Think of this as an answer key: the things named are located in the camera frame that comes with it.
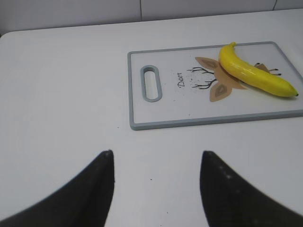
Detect white grey-rimmed cutting board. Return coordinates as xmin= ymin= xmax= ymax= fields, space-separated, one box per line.
xmin=127 ymin=41 xmax=303 ymax=130

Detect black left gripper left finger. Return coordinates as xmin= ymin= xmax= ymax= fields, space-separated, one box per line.
xmin=0 ymin=150 xmax=115 ymax=227

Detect yellow plastic banana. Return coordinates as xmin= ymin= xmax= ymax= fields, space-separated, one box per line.
xmin=219 ymin=42 xmax=299 ymax=97

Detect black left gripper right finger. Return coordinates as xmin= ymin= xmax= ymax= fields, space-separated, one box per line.
xmin=199 ymin=151 xmax=303 ymax=227

